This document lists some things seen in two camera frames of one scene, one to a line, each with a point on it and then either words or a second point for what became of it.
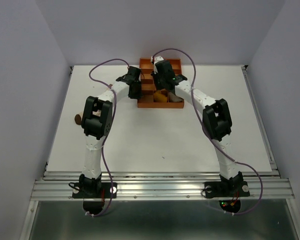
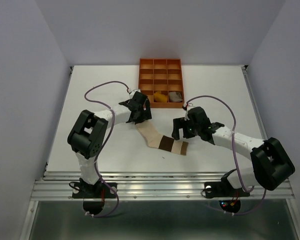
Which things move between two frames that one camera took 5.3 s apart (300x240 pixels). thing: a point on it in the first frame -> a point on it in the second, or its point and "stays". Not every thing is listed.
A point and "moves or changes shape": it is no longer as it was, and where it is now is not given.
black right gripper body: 158,80 -> 189,129
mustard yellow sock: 158,97 stays
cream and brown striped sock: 78,118 moves or changes shape
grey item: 173,98 stays
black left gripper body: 137,94 -> 143,115
